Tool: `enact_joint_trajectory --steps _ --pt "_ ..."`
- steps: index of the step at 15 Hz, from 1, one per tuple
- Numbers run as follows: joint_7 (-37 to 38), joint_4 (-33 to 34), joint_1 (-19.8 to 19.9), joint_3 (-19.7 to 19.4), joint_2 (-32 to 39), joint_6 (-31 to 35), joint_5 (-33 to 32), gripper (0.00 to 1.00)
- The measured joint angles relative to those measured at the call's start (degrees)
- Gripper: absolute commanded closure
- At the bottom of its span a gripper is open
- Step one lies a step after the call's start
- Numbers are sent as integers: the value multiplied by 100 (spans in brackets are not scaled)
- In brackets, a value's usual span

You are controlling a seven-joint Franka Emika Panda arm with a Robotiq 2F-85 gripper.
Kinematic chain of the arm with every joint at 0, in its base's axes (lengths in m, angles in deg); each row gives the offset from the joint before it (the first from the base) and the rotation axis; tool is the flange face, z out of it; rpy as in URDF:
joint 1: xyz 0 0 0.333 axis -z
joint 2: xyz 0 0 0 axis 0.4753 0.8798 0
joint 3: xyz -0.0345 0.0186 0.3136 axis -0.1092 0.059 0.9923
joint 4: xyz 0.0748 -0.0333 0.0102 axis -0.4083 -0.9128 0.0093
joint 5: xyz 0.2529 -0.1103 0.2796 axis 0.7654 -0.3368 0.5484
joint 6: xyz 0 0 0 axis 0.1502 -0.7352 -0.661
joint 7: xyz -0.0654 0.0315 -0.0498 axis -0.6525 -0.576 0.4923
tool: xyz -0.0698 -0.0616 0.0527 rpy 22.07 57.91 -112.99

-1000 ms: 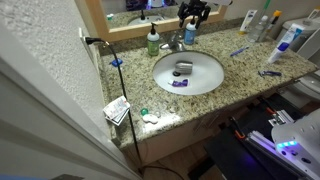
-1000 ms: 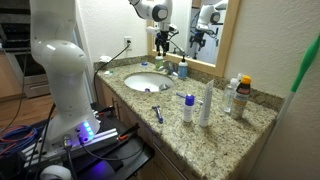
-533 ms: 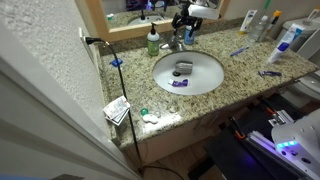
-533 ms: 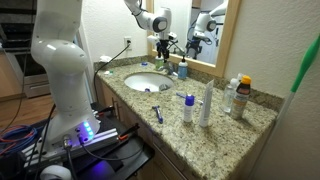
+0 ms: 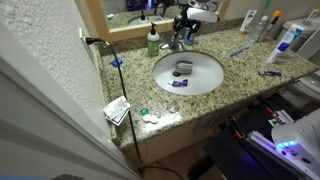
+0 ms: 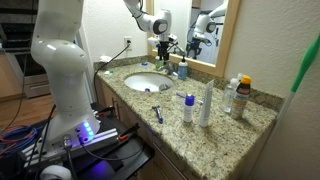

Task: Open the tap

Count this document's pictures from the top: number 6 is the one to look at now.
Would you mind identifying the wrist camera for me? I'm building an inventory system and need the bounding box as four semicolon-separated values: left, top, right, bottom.
167;33;179;43

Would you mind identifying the black orange clamp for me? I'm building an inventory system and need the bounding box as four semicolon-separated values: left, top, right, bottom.
117;122;141;142
93;104;116;118

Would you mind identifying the black power cable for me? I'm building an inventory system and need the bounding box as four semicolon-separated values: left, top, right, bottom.
93;39;132;101

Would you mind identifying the clear plastic bottle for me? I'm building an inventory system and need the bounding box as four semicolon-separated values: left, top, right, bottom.
220;77;240;114

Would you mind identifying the blue razor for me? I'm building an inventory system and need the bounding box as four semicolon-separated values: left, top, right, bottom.
151;105;165;125

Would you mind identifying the white round device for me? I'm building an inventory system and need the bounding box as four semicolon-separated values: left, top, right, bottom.
39;164;73;180

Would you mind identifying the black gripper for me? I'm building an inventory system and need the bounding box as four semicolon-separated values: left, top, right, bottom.
157;40;171;63

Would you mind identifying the green broom handle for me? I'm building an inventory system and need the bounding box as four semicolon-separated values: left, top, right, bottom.
273;31;320;134

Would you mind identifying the white wall outlet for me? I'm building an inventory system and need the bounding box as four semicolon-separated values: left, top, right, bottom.
123;35;133;51

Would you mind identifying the thin black base cable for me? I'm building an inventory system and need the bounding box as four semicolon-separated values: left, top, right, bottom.
77;133;145;163

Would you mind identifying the blue soap pump bottle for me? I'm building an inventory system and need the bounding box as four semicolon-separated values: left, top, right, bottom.
177;54;189;80

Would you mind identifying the grey connector cable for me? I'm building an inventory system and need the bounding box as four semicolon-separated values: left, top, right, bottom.
62;134;80;180

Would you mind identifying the chrome sink faucet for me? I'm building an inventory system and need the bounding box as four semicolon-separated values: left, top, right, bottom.
157;61;179;78

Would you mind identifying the white standing tube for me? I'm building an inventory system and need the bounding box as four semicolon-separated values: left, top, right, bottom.
198;79;215;128

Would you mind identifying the green soap pump bottle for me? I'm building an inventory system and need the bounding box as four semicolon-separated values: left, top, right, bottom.
154;55;165;71

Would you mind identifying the aluminium mounting rail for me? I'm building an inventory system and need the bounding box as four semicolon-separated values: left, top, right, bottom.
21;128;121;168

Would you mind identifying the wood framed wall mirror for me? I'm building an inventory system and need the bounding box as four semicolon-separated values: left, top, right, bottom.
145;0;242;78

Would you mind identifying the orange cable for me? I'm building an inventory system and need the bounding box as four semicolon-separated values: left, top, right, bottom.
0;128;39;156

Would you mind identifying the blue cable bundle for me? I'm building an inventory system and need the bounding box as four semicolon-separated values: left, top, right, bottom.
0;124;44;158

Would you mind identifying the white drawer unit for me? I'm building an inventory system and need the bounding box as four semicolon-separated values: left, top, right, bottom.
22;72;52;100

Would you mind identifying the wooden vanity cabinet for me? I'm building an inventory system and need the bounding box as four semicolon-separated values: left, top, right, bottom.
94;78;278;180

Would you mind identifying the white oval sink basin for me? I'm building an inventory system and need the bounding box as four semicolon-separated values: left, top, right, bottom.
123;71;175;93

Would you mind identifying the black robot cart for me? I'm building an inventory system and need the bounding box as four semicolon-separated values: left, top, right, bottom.
0;103;156;180

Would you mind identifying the white bottle blue cap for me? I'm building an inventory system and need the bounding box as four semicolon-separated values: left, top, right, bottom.
182;94;196;124

